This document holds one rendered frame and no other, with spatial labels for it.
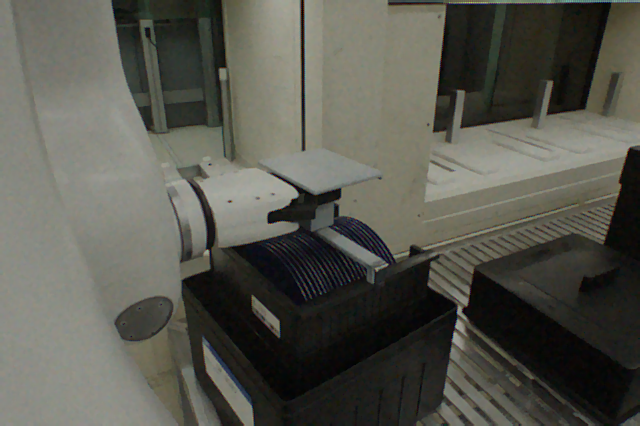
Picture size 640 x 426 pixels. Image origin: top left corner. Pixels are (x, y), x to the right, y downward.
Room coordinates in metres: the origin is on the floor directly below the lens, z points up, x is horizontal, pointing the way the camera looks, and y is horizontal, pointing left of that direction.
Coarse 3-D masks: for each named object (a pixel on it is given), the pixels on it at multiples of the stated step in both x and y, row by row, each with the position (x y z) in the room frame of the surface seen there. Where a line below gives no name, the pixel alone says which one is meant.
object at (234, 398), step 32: (192, 288) 0.56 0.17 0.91; (192, 320) 0.52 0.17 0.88; (448, 320) 0.48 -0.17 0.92; (192, 352) 0.54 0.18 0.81; (224, 352) 0.43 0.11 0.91; (384, 352) 0.41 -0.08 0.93; (416, 352) 0.44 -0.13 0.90; (448, 352) 0.48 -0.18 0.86; (224, 384) 0.44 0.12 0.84; (256, 384) 0.37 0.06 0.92; (320, 384) 0.36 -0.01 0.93; (352, 384) 0.38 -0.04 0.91; (384, 384) 0.41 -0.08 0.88; (416, 384) 0.45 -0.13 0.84; (224, 416) 0.46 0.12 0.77; (256, 416) 0.38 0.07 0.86; (288, 416) 0.33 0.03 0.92; (320, 416) 0.35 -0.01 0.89; (352, 416) 0.38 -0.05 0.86; (384, 416) 0.41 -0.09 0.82; (416, 416) 0.45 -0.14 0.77
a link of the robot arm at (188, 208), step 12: (168, 180) 0.43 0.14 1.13; (180, 180) 0.42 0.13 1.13; (168, 192) 0.40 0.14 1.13; (180, 192) 0.40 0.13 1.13; (192, 192) 0.41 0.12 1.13; (180, 204) 0.39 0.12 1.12; (192, 204) 0.40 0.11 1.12; (180, 216) 0.39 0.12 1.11; (192, 216) 0.39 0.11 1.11; (204, 216) 0.41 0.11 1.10; (180, 228) 0.38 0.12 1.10; (192, 228) 0.39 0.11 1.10; (204, 228) 0.39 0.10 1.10; (192, 240) 0.38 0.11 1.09; (204, 240) 0.39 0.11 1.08; (192, 252) 0.39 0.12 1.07; (204, 252) 0.40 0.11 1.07
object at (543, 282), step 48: (576, 240) 0.79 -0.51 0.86; (480, 288) 0.67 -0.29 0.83; (528, 288) 0.63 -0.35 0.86; (576, 288) 0.63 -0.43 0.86; (624, 288) 0.63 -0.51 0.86; (528, 336) 0.58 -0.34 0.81; (576, 336) 0.52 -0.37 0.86; (624, 336) 0.51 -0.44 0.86; (576, 384) 0.50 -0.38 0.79; (624, 384) 0.45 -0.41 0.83
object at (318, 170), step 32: (288, 160) 0.54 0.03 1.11; (320, 160) 0.54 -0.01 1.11; (352, 160) 0.54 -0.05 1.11; (320, 192) 0.45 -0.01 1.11; (320, 224) 0.51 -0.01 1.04; (224, 256) 0.50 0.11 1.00; (352, 256) 0.45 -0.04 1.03; (416, 256) 0.48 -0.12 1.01; (224, 288) 0.51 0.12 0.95; (256, 288) 0.44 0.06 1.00; (352, 288) 0.41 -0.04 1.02; (384, 288) 0.45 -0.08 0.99; (416, 288) 0.48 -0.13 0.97; (224, 320) 0.52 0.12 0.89; (256, 320) 0.44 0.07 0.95; (288, 320) 0.39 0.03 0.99; (320, 320) 0.39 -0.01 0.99; (352, 320) 0.42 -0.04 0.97; (384, 320) 0.45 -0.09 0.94; (416, 320) 0.48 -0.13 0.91; (256, 352) 0.44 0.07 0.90; (288, 352) 0.39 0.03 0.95; (320, 352) 0.39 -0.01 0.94; (352, 352) 0.42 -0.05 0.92; (288, 384) 0.39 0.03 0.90
